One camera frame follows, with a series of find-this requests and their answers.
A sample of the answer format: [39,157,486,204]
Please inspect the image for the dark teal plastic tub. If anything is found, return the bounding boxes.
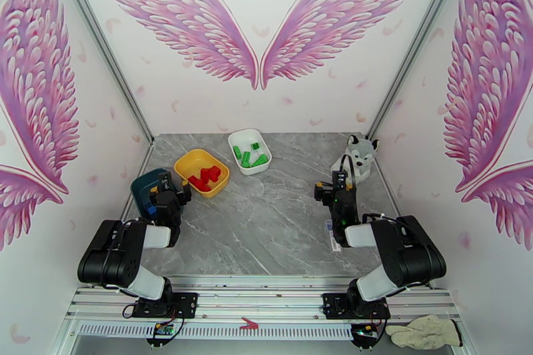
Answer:
[130,168,186,219]

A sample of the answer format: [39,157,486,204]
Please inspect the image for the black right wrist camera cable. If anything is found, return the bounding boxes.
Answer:
[338,154,360,192]

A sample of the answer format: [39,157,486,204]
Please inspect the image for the grey white husky plush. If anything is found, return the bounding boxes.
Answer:
[330,134,380,182]

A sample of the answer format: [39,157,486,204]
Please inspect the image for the aluminium frame post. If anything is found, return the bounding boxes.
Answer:
[366,0,479,141]
[43,0,156,147]

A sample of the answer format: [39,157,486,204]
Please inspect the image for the white slotted cable duct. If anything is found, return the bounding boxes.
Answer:
[78,322,355,341]

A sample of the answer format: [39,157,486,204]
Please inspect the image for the yellow plastic tub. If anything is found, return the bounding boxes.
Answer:
[174,148,231,199]

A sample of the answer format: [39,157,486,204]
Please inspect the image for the white work glove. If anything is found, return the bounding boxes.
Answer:
[384,314,464,350]

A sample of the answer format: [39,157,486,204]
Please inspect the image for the aluminium mounting rail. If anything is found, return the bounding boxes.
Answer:
[64,276,463,324]

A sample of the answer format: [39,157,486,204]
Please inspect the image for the white plastic tub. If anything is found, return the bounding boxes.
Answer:
[227,129,272,176]

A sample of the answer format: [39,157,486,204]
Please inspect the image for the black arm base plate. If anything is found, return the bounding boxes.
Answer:
[135,292,199,320]
[322,293,392,320]

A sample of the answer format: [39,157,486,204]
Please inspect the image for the clear small plastic case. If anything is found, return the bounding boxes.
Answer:
[324,218,343,250]

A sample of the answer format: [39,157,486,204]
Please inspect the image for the red and black wires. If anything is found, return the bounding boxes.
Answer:
[351,318,385,347]
[121,302,186,347]

